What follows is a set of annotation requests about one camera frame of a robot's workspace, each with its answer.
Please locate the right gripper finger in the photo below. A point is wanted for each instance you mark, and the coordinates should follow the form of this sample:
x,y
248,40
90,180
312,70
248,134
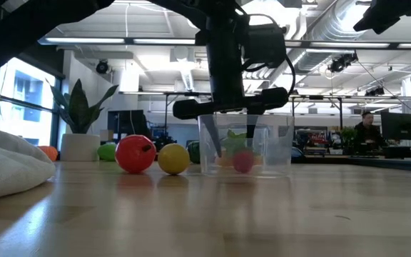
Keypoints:
x,y
373,23

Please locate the black aluminium table frame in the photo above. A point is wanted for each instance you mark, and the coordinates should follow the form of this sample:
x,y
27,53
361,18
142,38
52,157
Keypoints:
x,y
387,165

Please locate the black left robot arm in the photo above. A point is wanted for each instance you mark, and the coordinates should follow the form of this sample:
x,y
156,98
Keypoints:
x,y
30,25

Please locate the dark computer monitor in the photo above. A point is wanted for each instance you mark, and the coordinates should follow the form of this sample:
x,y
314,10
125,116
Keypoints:
x,y
125,122
401,126

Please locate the clear plastic tupperware container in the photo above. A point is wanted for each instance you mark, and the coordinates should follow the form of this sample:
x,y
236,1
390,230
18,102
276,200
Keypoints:
x,y
277,153

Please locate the black hanging camera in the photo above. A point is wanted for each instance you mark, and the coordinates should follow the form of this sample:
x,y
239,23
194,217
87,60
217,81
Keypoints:
x,y
342,62

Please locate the beige plaid cloth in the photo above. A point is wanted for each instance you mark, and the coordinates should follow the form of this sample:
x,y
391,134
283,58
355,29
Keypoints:
x,y
5,167

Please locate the background green plant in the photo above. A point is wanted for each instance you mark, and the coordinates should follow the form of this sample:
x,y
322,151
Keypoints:
x,y
348,135

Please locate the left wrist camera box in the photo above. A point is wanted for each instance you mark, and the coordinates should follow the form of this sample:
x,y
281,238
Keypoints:
x,y
264,44

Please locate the small red toy strawberry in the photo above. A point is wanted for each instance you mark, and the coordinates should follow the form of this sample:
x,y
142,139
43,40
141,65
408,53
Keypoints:
x,y
243,161

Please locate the person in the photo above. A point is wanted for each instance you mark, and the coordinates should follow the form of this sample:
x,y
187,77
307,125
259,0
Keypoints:
x,y
367,137

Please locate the background black workstation frame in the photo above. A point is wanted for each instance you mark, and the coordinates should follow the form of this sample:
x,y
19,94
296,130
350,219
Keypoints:
x,y
316,97
187,94

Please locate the orange toy fruit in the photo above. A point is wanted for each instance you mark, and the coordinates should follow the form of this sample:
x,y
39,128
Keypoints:
x,y
50,152

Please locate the green plant in white pot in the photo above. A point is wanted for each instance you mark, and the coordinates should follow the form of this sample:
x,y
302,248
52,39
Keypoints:
x,y
80,148

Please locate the yellow toy lemon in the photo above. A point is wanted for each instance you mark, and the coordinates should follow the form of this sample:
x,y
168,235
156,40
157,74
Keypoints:
x,y
173,158

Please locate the black bar with light strips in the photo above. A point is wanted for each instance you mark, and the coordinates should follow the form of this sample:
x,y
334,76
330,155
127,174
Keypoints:
x,y
84,40

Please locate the light green toy lime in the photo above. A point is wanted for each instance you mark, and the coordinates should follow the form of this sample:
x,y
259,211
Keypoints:
x,y
106,152

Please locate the red toy apple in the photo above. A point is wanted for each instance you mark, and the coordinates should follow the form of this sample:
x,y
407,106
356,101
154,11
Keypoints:
x,y
134,154

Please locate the black round mounted camera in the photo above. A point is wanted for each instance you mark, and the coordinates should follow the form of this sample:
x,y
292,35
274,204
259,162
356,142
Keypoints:
x,y
102,67

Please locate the dark green toy watermelon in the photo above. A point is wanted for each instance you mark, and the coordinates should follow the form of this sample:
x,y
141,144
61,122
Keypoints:
x,y
193,151

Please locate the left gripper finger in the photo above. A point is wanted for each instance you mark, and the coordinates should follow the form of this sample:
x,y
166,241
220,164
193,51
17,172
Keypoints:
x,y
212,132
252,125

